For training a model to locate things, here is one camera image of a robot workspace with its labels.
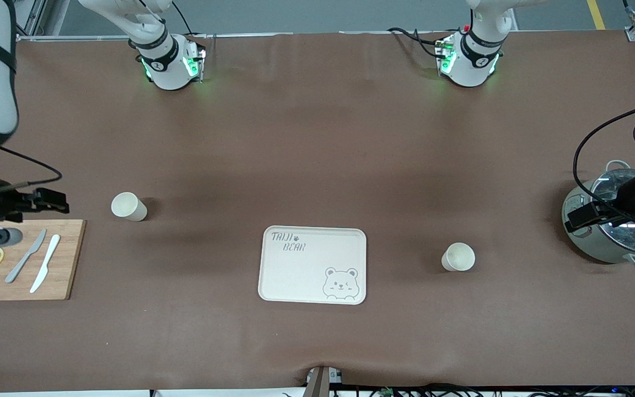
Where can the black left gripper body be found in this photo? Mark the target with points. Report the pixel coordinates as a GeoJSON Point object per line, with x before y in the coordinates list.
{"type": "Point", "coordinates": [628, 196]}

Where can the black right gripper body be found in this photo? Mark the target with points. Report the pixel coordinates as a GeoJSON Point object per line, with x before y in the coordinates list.
{"type": "Point", "coordinates": [1, 203]}

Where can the white plastic cup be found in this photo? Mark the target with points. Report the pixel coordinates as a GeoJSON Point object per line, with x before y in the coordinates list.
{"type": "Point", "coordinates": [458, 257]}
{"type": "Point", "coordinates": [127, 205]}

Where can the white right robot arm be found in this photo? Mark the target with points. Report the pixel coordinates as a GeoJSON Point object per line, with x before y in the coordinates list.
{"type": "Point", "coordinates": [168, 66]}

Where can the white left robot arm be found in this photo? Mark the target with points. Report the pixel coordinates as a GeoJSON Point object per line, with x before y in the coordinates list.
{"type": "Point", "coordinates": [469, 66]}

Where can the grey cooking pot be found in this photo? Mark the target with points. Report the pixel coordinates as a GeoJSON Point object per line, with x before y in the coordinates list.
{"type": "Point", "coordinates": [579, 242]}

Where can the glass pot lid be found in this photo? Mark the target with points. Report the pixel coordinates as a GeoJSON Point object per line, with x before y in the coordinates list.
{"type": "Point", "coordinates": [620, 234]}

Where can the white plastic knife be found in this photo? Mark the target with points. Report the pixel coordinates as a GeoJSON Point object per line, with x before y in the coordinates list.
{"type": "Point", "coordinates": [44, 264]}

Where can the grey plastic knife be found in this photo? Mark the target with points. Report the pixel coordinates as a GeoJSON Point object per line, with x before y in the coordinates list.
{"type": "Point", "coordinates": [20, 264]}

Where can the wooden cutting board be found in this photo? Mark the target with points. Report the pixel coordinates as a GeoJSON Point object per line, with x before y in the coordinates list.
{"type": "Point", "coordinates": [20, 286]}

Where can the white bear print tray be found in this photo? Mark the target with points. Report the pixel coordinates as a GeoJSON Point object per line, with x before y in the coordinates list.
{"type": "Point", "coordinates": [295, 281]}

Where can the aluminium frame rail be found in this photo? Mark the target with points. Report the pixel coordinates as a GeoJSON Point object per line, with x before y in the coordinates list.
{"type": "Point", "coordinates": [36, 14]}

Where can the brown camera mount post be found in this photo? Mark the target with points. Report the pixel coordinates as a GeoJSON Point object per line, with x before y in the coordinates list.
{"type": "Point", "coordinates": [317, 386]}

